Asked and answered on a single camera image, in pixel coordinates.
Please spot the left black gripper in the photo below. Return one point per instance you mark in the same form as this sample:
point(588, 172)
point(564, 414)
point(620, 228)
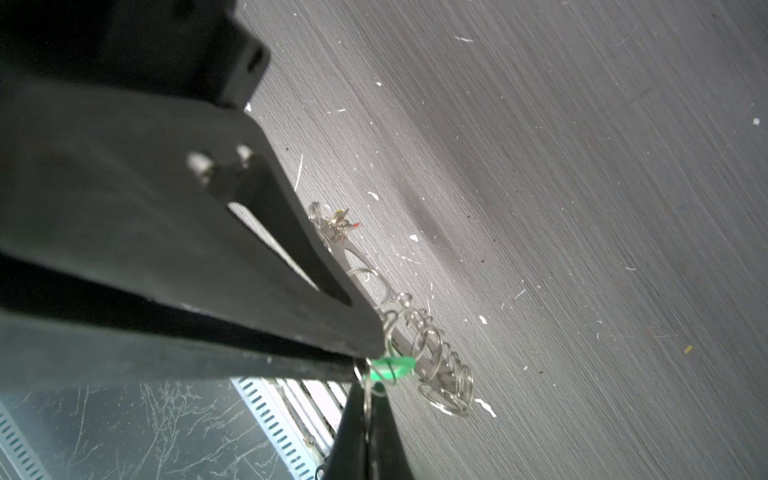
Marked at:
point(170, 199)

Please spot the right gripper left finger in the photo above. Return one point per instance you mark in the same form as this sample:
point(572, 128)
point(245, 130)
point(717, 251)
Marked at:
point(347, 460)

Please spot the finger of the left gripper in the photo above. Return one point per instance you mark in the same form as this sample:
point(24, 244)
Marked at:
point(59, 331)

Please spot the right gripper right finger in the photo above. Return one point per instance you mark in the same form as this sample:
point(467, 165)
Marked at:
point(386, 456)

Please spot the green capped key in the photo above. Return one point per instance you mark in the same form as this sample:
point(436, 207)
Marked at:
point(391, 368)

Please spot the white slotted cable duct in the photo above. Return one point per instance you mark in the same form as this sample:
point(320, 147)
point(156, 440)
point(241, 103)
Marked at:
point(299, 417)

